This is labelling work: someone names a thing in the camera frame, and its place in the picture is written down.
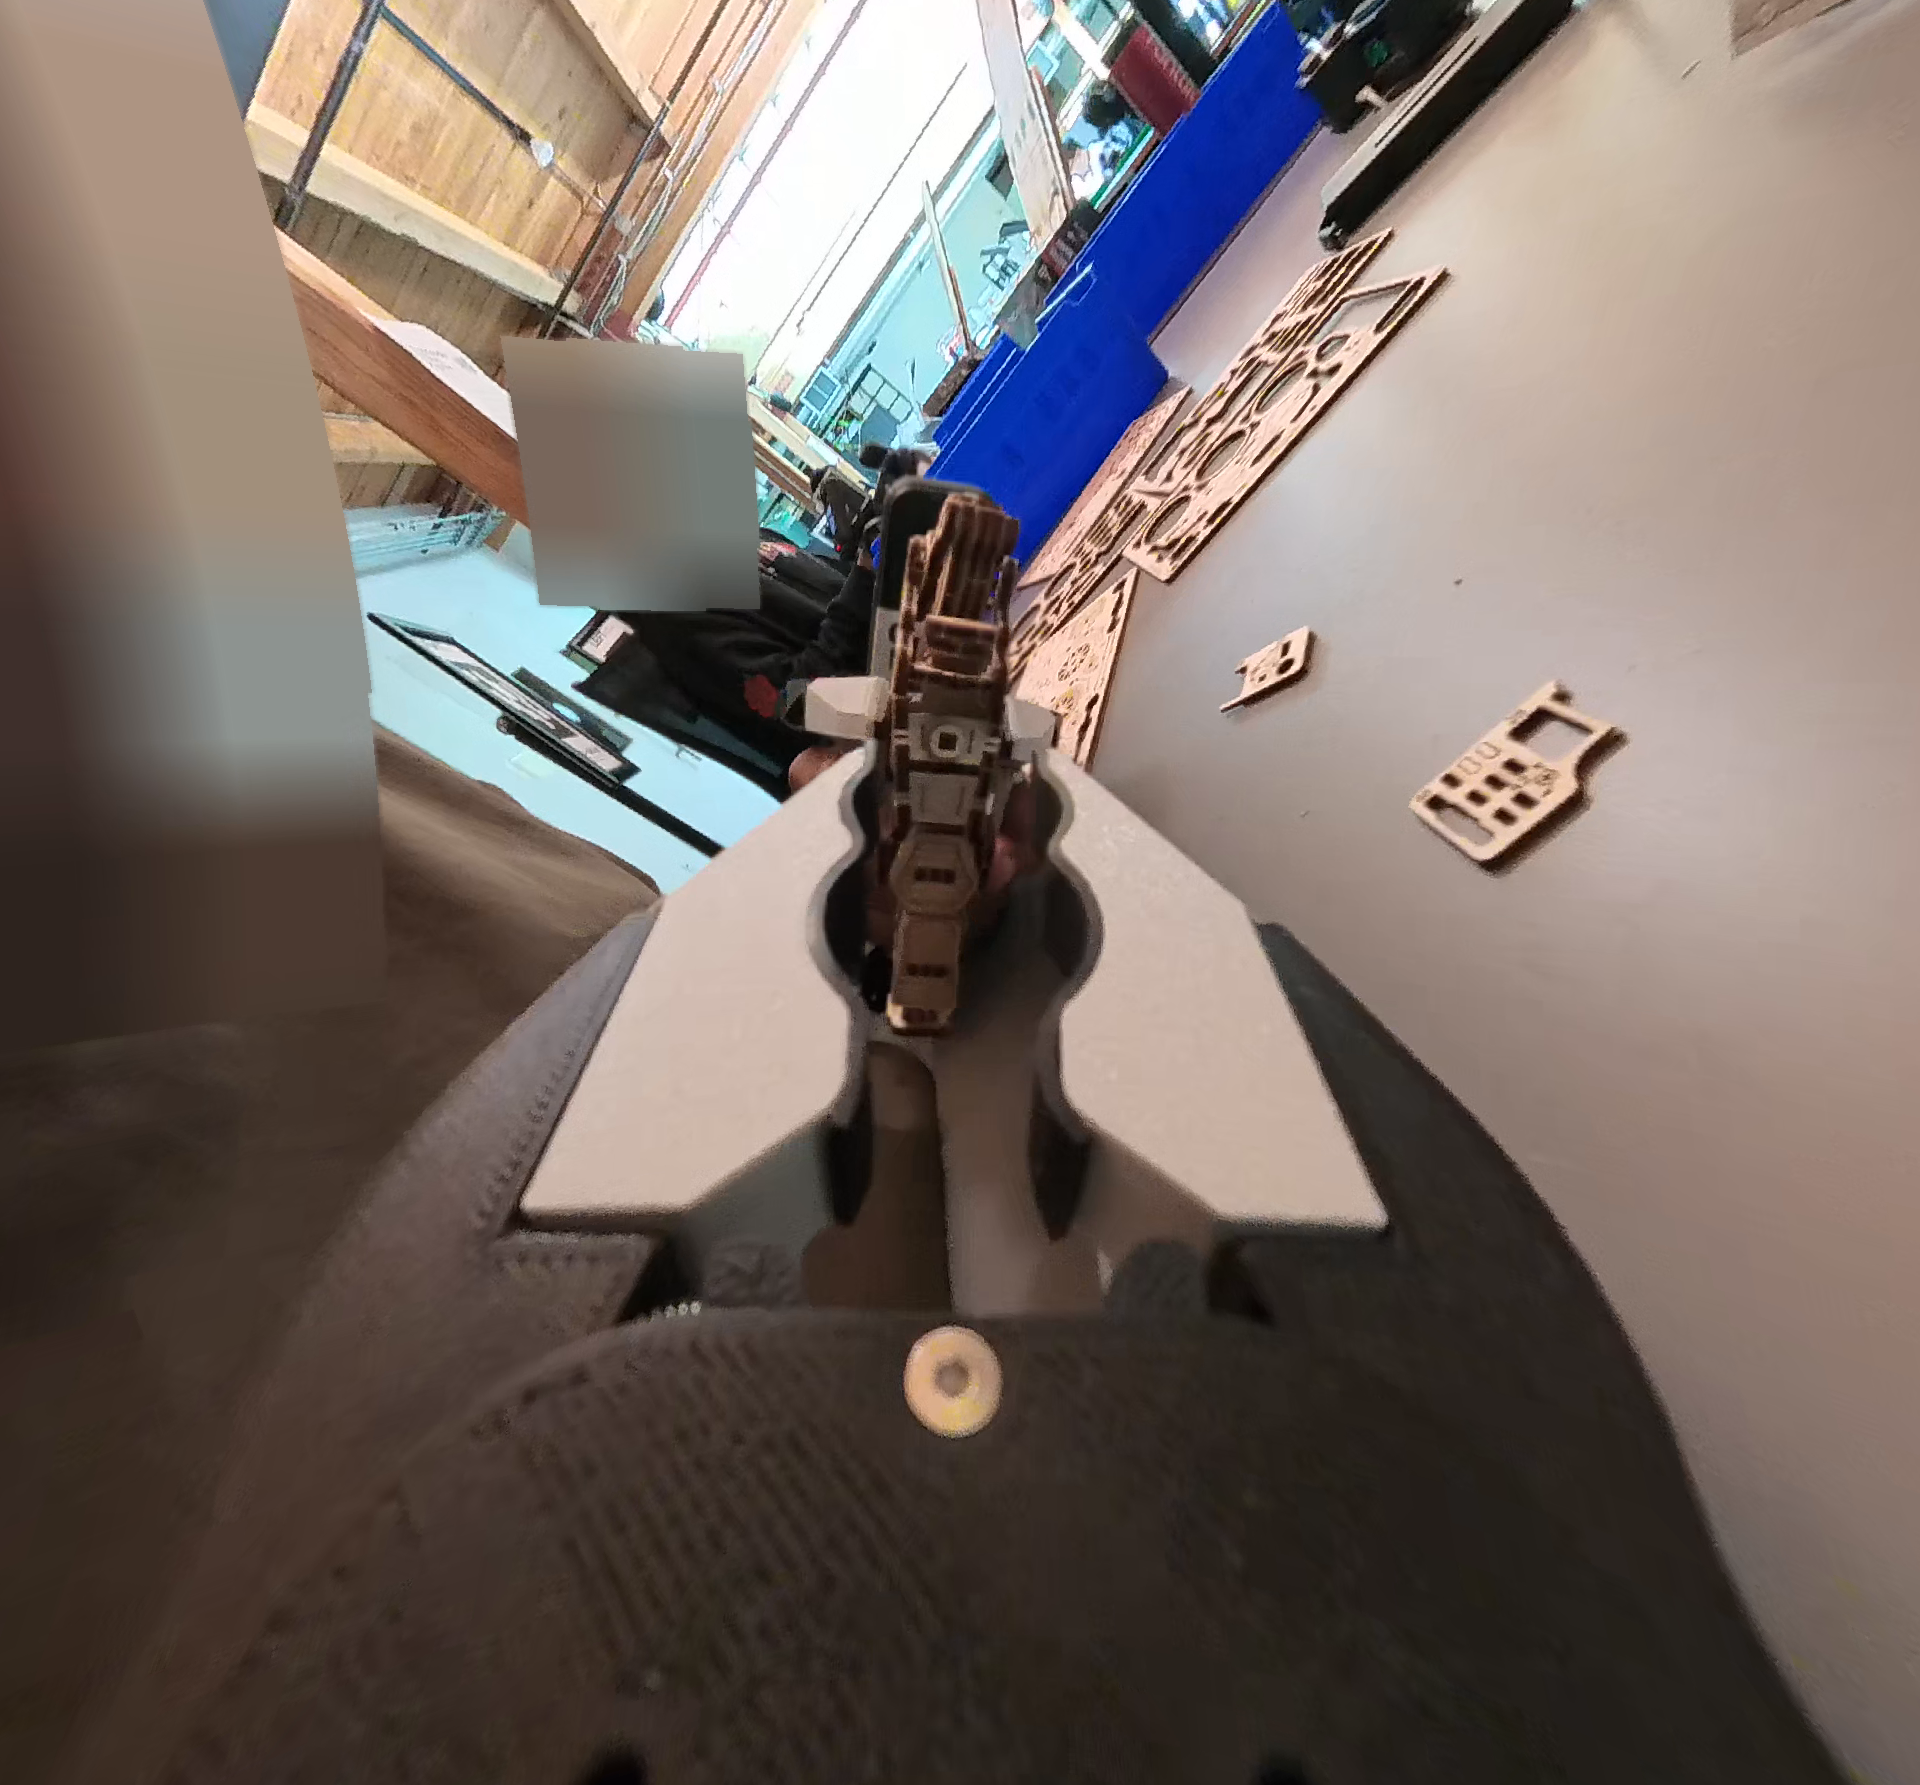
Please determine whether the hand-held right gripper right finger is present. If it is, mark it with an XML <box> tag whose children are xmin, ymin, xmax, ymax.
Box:
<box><xmin>1030</xmin><ymin>746</ymin><xmax>1393</xmax><ymax>1237</ymax></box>

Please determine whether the narrow wooden puzzle sheet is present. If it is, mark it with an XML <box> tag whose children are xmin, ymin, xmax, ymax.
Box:
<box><xmin>1006</xmin><ymin>568</ymin><xmax>1141</xmax><ymax>767</ymax></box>

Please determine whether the black flat bar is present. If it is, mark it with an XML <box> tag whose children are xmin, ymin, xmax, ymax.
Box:
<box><xmin>1317</xmin><ymin>0</ymin><xmax>1578</xmax><ymax>246</ymax></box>

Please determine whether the small square wooden puzzle piece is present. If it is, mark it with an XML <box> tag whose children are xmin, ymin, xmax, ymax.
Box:
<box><xmin>1219</xmin><ymin>626</ymin><xmax>1317</xmax><ymax>712</ymax></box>

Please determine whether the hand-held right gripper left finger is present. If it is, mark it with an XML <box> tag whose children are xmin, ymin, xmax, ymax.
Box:
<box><xmin>517</xmin><ymin>736</ymin><xmax>894</xmax><ymax>1236</ymax></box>

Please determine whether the upright plywood board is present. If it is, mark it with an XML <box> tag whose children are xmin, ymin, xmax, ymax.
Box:
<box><xmin>966</xmin><ymin>0</ymin><xmax>1082</xmax><ymax>218</ymax></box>

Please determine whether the wooden puzzle frame offcut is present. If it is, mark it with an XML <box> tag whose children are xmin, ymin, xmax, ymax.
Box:
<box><xmin>1411</xmin><ymin>680</ymin><xmax>1625</xmax><ymax>872</ymax></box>

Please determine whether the black charger device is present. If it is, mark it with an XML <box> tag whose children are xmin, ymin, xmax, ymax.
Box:
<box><xmin>1297</xmin><ymin>0</ymin><xmax>1477</xmax><ymax>135</ymax></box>

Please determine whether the wooden puzzle model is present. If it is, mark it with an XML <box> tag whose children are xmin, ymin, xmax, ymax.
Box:
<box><xmin>862</xmin><ymin>491</ymin><xmax>1038</xmax><ymax>1033</ymax></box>

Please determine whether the person's brown sweater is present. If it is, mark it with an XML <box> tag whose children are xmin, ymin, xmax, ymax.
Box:
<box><xmin>0</xmin><ymin>727</ymin><xmax>661</xmax><ymax>1785</ymax></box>

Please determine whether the grey desk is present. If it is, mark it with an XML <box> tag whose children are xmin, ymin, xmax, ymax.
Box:
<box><xmin>1080</xmin><ymin>0</ymin><xmax>1920</xmax><ymax>1785</ymax></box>

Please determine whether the large wooden puzzle sheet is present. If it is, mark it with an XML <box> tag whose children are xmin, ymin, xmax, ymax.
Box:
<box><xmin>1126</xmin><ymin>225</ymin><xmax>1448</xmax><ymax>584</ymax></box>

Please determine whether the engraved wooden puzzle sheet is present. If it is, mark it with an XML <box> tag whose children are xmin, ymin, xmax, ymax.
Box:
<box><xmin>1021</xmin><ymin>382</ymin><xmax>1193</xmax><ymax>587</ymax></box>

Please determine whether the black framed board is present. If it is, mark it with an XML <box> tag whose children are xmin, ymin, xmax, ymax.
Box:
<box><xmin>367</xmin><ymin>611</ymin><xmax>639</xmax><ymax>786</ymax></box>

